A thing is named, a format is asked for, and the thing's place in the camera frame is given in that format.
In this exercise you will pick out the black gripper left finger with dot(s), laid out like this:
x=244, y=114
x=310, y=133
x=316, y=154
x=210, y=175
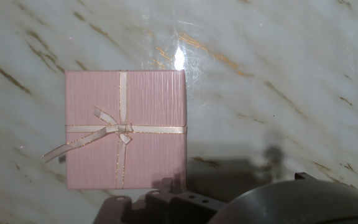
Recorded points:
x=182, y=208

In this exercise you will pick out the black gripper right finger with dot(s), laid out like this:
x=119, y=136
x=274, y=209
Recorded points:
x=303, y=176

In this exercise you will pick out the pink gift box lid with ribbon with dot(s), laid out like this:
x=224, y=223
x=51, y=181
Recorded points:
x=154, y=99

